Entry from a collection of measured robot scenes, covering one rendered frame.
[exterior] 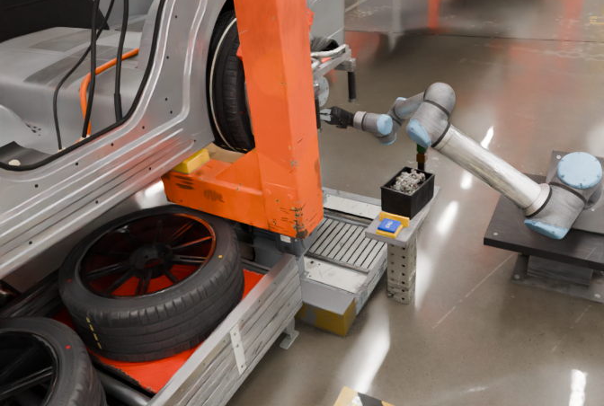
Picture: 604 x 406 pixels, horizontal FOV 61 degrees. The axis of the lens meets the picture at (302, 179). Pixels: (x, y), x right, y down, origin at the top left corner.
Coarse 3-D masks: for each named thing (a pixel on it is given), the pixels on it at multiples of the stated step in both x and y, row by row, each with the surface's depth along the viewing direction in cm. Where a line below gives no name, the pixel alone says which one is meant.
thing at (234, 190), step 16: (240, 160) 186; (256, 160) 182; (176, 176) 207; (192, 176) 203; (208, 176) 202; (224, 176) 195; (240, 176) 190; (256, 176) 186; (176, 192) 212; (192, 192) 206; (208, 192) 201; (224, 192) 196; (240, 192) 191; (256, 192) 188; (208, 208) 206; (224, 208) 201; (240, 208) 196; (256, 208) 191; (256, 224) 195
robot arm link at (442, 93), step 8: (432, 88) 197; (440, 88) 195; (448, 88) 196; (416, 96) 219; (424, 96) 203; (432, 96) 193; (440, 96) 192; (448, 96) 193; (400, 104) 240; (408, 104) 227; (416, 104) 217; (440, 104) 191; (448, 104) 192; (392, 112) 250; (400, 112) 241; (408, 112) 232; (400, 120) 250
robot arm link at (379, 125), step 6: (366, 114) 243; (372, 114) 242; (378, 114) 242; (384, 114) 241; (366, 120) 241; (372, 120) 240; (378, 120) 238; (384, 120) 238; (390, 120) 241; (366, 126) 242; (372, 126) 240; (378, 126) 239; (384, 126) 238; (390, 126) 242; (372, 132) 244; (378, 132) 241; (384, 132) 239
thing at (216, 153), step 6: (210, 144) 382; (210, 150) 374; (216, 150) 375; (222, 150) 373; (210, 156) 366; (216, 156) 365; (222, 156) 364; (228, 156) 364; (234, 156) 363; (240, 156) 362; (228, 162) 357; (234, 162) 356
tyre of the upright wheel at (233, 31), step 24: (216, 24) 218; (216, 48) 211; (216, 72) 210; (240, 72) 207; (216, 96) 212; (240, 96) 211; (216, 120) 218; (240, 120) 214; (216, 144) 235; (240, 144) 223
